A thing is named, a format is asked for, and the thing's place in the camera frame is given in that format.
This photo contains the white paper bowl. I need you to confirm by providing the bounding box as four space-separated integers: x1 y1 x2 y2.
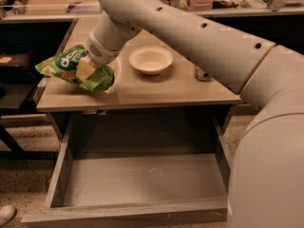
129 47 174 75

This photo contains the open grey drawer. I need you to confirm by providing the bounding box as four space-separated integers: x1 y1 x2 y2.
22 114 229 228

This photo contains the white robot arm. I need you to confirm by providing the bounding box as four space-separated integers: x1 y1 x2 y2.
85 0 304 228

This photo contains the grey cabinet counter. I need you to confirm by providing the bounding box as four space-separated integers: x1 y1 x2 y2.
37 30 241 113

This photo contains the green rice chip bag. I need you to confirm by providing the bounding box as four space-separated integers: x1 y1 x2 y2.
35 45 115 91

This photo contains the white shoe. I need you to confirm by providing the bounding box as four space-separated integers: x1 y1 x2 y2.
0 204 16 227

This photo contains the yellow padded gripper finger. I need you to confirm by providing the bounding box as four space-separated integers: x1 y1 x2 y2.
76 56 99 82

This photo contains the dark bag on shelf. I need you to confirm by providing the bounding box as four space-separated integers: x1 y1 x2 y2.
0 53 36 85

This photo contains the gold soda can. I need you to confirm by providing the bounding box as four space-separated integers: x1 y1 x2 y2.
195 67 211 82

